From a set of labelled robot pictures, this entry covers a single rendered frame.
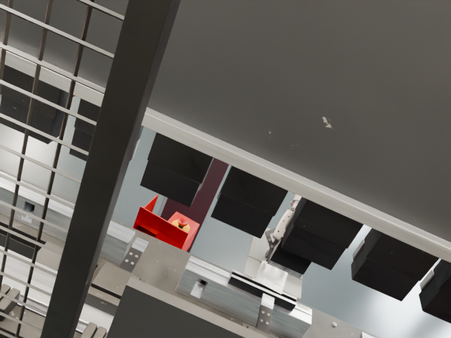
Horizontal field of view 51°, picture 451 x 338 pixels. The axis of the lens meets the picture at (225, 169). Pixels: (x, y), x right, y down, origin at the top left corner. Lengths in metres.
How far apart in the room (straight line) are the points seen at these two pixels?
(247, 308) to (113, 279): 0.43
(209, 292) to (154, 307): 0.64
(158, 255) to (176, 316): 0.75
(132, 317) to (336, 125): 0.48
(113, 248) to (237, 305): 0.39
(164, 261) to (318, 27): 0.92
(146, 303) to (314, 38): 0.51
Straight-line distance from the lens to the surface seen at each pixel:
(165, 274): 1.46
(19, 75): 1.26
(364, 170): 0.92
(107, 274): 1.18
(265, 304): 1.33
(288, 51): 0.84
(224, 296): 1.39
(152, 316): 0.78
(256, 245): 1.51
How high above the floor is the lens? 1.89
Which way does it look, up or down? 30 degrees down
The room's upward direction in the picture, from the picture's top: 24 degrees clockwise
